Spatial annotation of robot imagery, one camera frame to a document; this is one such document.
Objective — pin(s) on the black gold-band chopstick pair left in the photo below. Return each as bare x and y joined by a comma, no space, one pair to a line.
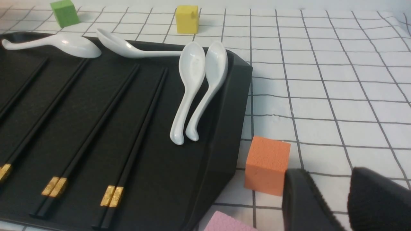
20,91

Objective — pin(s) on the black chopstick rightmost plain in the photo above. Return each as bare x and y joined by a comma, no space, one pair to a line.
114,192

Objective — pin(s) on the yellow cube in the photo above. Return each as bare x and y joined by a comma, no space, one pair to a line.
187,19

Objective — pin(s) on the white spoon inner upright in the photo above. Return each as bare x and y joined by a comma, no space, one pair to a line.
192,74

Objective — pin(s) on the green cube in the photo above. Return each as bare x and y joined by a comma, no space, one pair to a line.
65,13

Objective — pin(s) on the orange cube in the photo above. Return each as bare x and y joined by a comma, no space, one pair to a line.
266,165

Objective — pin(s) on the black gold-band chopstick pair right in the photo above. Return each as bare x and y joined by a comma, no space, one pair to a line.
58,184

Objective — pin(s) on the white spoon far left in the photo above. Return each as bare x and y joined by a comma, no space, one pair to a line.
73,45

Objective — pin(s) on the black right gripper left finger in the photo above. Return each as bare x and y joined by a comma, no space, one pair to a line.
303,206

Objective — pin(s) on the white spoon lying sideways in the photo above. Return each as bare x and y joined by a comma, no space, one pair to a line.
125,49

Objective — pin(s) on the white spoon outer upright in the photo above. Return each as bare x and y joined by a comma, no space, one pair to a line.
216,69

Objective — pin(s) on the black serving tray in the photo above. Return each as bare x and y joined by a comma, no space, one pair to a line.
169,188

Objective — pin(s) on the pink cube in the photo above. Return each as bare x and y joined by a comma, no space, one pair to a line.
223,222

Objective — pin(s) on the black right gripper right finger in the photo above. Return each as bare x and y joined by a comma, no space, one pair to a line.
376,203

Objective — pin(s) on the white grid tablecloth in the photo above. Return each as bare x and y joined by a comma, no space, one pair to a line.
334,84

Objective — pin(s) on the black gold-band chopstick pair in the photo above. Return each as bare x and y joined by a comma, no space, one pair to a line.
58,184
7,168
20,91

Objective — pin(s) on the white spoon upright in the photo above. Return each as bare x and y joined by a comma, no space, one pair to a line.
216,69
192,74

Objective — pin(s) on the black gold-band chopstick pair middle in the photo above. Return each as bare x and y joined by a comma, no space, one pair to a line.
7,168

